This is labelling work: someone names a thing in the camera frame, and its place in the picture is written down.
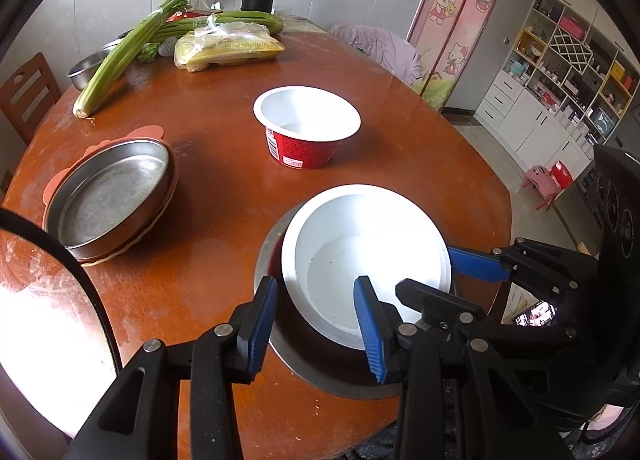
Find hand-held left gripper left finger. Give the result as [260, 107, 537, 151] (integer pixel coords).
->
[62, 276, 279, 460]

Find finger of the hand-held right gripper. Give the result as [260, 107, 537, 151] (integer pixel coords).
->
[395, 279, 576, 356]
[446, 237, 598, 301]

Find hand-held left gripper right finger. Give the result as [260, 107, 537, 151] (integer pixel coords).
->
[353, 276, 576, 460]

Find round steel pan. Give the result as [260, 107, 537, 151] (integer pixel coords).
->
[44, 139, 177, 262]
[254, 200, 458, 400]

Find wide white disposable bowl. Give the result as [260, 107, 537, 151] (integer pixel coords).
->
[281, 183, 453, 352]

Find red instant noodle bowl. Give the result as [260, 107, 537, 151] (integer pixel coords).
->
[252, 85, 362, 170]

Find pink child stool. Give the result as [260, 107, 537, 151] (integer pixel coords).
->
[522, 165, 552, 191]

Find white display cabinet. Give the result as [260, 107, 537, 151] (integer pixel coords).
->
[474, 0, 640, 176]

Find pale purple cloth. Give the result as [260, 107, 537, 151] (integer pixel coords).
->
[329, 23, 425, 86]

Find pink cartoon cat wardrobe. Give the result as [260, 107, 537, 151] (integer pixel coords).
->
[406, 0, 515, 114]

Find plastic bag of corn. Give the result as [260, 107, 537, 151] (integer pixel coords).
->
[173, 23, 286, 74]

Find thick celery bunch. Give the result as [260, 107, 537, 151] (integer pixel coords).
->
[72, 0, 188, 118]

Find thin celery stalks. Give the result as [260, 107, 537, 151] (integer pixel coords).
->
[150, 10, 285, 44]

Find steel basin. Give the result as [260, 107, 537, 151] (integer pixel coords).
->
[67, 49, 121, 91]

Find slatted wooden chair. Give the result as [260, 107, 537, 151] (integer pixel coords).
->
[0, 53, 63, 146]

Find black cable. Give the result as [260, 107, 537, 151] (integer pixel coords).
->
[0, 207, 123, 376]

